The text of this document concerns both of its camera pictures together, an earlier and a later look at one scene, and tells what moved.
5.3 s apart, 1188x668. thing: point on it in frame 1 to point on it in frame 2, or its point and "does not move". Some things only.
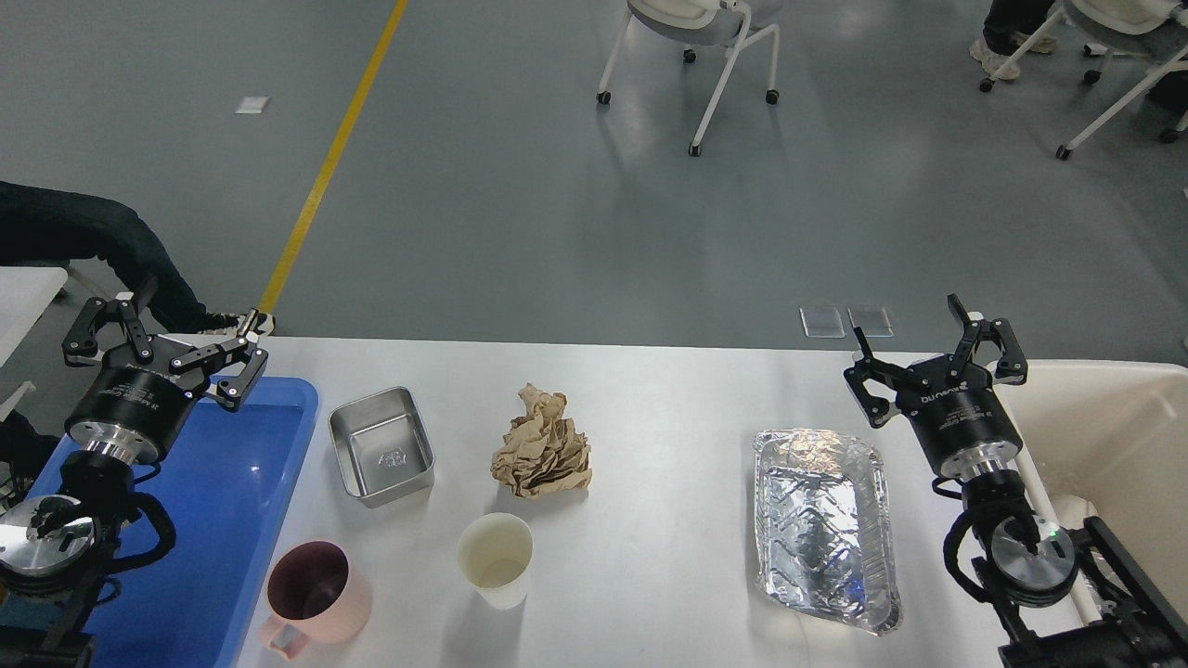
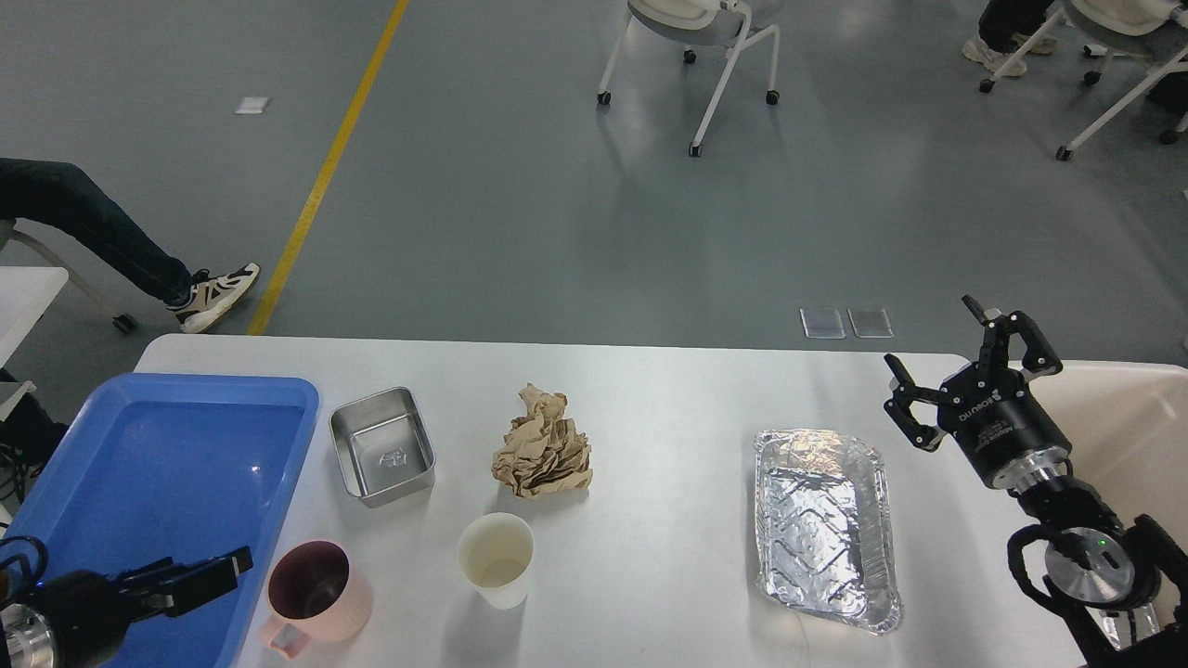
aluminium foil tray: x=825 y=526 does not move
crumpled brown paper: x=543 y=453 does not move
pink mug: x=311 y=595 does not move
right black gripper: x=957 y=418 to x=1004 y=430
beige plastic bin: x=1113 y=437 does not move
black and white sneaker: x=226 y=324 to x=212 y=297
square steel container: x=383 y=452 does not move
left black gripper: x=135 y=404 to x=86 y=617
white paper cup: x=494 y=551 does not move
